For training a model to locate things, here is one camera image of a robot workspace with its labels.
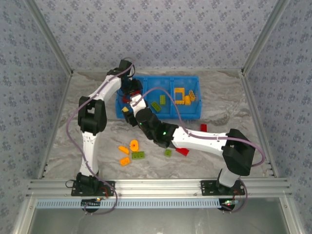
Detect small controller board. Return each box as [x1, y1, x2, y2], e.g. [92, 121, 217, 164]
[220, 198, 237, 210]
[81, 198, 102, 208]

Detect wide aluminium front rail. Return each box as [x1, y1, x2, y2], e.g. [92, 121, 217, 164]
[26, 178, 293, 197]

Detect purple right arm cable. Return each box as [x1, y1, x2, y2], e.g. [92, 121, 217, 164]
[133, 87, 266, 214]

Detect white slotted cable duct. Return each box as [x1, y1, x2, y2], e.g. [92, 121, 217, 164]
[36, 198, 223, 209]

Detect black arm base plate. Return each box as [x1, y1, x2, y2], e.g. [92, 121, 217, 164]
[71, 180, 116, 197]
[200, 180, 246, 197]

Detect aluminium side rail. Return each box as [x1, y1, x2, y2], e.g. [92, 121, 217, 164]
[38, 72, 74, 180]
[240, 70, 280, 178]

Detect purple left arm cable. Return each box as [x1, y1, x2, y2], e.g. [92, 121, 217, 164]
[66, 57, 136, 216]

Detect aluminium lower frame post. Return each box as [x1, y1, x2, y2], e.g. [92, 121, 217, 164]
[11, 196, 37, 234]
[279, 196, 304, 234]

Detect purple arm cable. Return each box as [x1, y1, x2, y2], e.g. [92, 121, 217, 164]
[66, 57, 136, 216]
[133, 87, 266, 214]

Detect aluminium back rail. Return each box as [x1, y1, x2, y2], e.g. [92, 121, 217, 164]
[72, 69, 243, 74]

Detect aluminium frame post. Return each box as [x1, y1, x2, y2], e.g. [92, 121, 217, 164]
[23, 0, 74, 76]
[11, 196, 37, 234]
[240, 0, 291, 75]
[279, 196, 304, 234]

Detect yellow lego window frame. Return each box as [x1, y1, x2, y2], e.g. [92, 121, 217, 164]
[174, 88, 186, 105]

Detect grey metal lower panel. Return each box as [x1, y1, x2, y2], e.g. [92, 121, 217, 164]
[26, 207, 291, 234]

